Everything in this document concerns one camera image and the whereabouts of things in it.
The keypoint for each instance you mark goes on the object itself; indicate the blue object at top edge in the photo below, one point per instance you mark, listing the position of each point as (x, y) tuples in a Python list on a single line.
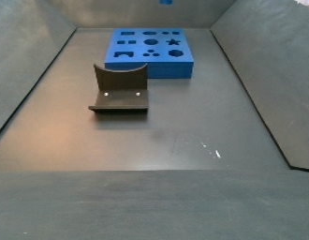
[(166, 2)]

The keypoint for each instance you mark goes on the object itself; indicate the black curved holder stand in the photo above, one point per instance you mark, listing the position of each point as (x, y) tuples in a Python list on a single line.
[(122, 90)]

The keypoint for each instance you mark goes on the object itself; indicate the blue shape sorter block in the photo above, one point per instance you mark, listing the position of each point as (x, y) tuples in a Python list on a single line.
[(158, 47)]

